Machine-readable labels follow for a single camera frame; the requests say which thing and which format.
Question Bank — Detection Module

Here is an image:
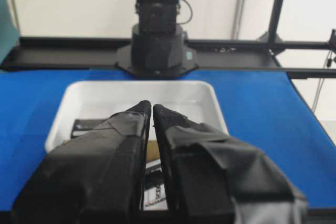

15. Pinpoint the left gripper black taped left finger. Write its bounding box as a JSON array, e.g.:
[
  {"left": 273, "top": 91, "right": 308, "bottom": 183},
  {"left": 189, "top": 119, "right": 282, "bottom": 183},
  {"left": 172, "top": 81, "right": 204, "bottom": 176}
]
[{"left": 11, "top": 100, "right": 151, "bottom": 223}]

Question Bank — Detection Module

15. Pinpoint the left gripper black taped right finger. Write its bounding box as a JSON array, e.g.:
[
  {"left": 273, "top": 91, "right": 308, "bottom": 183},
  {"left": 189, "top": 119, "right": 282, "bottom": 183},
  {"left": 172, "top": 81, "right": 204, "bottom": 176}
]
[{"left": 153, "top": 104, "right": 308, "bottom": 223}]

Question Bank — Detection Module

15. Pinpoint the black white Dynamixel box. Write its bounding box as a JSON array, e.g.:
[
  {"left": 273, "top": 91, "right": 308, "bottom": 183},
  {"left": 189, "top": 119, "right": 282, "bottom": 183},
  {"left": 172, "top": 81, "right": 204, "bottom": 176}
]
[
  {"left": 143, "top": 159, "right": 168, "bottom": 211},
  {"left": 70, "top": 119, "right": 106, "bottom": 139}
]

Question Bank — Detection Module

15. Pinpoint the white plastic tray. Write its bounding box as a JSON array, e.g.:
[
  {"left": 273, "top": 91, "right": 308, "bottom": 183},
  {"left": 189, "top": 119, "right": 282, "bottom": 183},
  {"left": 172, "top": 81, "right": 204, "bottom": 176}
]
[{"left": 45, "top": 80, "right": 228, "bottom": 152}]

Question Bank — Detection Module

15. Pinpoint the black aluminium frame rail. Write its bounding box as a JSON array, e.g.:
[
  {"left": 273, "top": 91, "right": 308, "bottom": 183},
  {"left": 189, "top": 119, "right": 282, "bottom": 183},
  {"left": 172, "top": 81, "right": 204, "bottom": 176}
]
[{"left": 1, "top": 37, "right": 335, "bottom": 79}]

